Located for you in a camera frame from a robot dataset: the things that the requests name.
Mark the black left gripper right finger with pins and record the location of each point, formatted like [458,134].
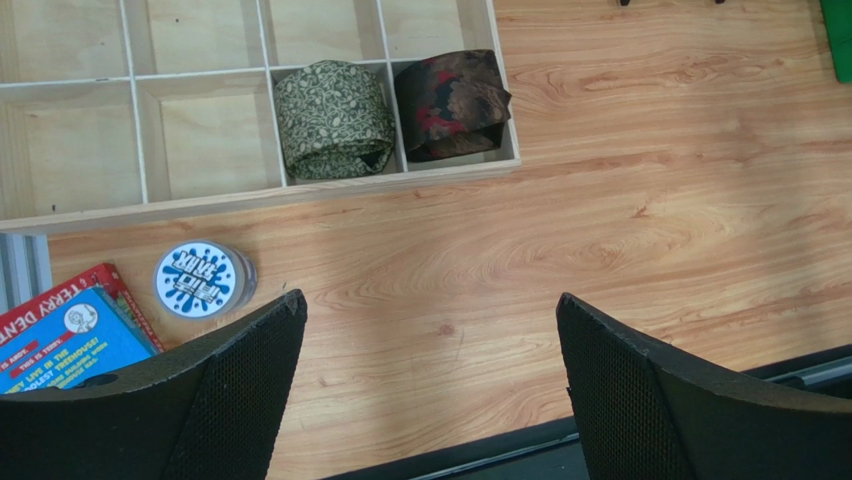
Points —
[646,409]

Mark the green patterned rolled tie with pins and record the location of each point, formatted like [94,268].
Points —
[334,122]

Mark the blue children's book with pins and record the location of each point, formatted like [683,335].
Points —
[86,335]

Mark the brown red rolled tie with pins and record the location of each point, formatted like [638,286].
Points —
[450,105]

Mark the aluminium frame rail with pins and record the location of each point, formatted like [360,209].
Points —
[25,269]

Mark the green plastic bin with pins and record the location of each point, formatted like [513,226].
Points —
[837,20]

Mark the wooden compartment organizer box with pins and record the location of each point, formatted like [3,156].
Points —
[123,112]

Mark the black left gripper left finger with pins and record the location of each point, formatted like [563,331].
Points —
[208,409]

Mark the red children's book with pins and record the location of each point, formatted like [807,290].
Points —
[104,275]

